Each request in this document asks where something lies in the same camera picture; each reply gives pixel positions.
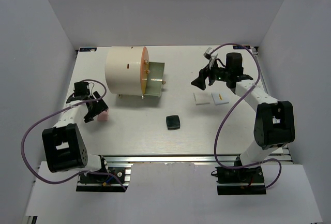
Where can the pink rectangular palette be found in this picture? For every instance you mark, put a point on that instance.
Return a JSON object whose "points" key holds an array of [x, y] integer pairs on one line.
{"points": [[103, 116]]}

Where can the blue label sticker left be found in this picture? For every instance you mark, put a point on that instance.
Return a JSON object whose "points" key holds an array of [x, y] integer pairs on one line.
{"points": [[87, 49]]}

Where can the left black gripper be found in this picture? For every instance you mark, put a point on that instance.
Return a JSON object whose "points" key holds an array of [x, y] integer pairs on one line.
{"points": [[100, 106]]}

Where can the white square compact with gold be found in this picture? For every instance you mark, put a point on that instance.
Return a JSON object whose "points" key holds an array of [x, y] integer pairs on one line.
{"points": [[220, 98]]}

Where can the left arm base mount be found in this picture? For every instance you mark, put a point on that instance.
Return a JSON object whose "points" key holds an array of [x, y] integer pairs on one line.
{"points": [[117, 182]]}

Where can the pale green bottom drawer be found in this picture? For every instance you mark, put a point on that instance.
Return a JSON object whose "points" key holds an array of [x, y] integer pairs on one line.
{"points": [[155, 81]]}

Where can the blue label sticker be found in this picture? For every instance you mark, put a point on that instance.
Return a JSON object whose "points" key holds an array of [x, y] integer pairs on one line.
{"points": [[239, 47], [87, 49]]}

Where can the black square compact case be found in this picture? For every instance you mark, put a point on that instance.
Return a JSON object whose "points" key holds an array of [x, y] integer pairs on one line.
{"points": [[173, 122]]}

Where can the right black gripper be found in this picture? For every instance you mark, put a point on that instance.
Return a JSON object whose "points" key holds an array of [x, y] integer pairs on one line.
{"points": [[200, 81]]}

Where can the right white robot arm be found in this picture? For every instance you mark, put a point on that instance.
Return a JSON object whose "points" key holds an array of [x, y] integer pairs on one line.
{"points": [[274, 119]]}

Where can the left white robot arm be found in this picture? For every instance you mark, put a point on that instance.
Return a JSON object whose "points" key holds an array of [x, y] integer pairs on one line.
{"points": [[63, 143]]}

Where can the cream round drawer organizer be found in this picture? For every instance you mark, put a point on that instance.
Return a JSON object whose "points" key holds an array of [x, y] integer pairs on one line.
{"points": [[126, 70]]}

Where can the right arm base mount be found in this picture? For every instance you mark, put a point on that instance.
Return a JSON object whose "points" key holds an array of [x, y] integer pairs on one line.
{"points": [[239, 180]]}

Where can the blue label sticker right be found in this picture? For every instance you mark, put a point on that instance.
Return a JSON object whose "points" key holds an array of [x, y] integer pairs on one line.
{"points": [[239, 47]]}

